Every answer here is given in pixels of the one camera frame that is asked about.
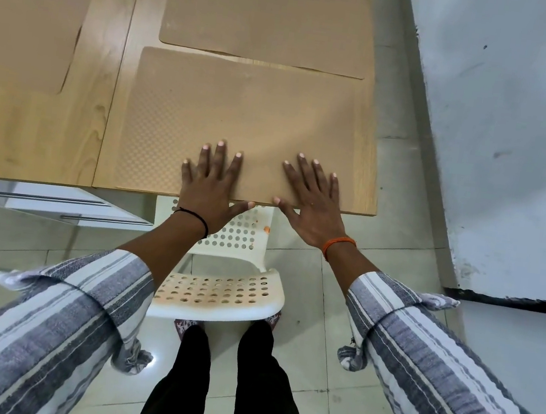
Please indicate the person's left hand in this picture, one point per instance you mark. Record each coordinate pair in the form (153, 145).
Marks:
(210, 191)

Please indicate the person's right hand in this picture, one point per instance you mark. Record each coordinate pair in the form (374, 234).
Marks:
(319, 210)

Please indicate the beige textured placemat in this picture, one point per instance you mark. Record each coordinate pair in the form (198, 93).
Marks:
(215, 108)
(276, 16)

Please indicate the person's left forearm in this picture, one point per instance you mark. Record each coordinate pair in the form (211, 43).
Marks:
(163, 250)

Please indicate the person's right forearm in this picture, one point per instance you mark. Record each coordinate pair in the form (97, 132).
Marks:
(350, 268)

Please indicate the black wrist thread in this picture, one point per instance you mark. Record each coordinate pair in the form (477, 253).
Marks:
(197, 217)

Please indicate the orange wrist thread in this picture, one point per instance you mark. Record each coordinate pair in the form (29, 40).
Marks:
(340, 245)

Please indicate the white perforated plastic chair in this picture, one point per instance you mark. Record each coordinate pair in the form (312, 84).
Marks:
(223, 292)

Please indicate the brown patterned sandal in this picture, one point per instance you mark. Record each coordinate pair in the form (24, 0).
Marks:
(273, 319)
(185, 326)

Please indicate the light wooden table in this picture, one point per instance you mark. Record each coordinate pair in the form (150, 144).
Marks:
(88, 132)

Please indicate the black trousers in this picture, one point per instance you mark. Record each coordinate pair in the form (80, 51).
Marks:
(192, 378)

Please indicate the grey white striped shirt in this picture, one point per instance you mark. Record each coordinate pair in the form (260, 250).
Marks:
(39, 334)

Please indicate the black wall frame strip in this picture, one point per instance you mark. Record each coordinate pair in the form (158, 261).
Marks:
(515, 300)

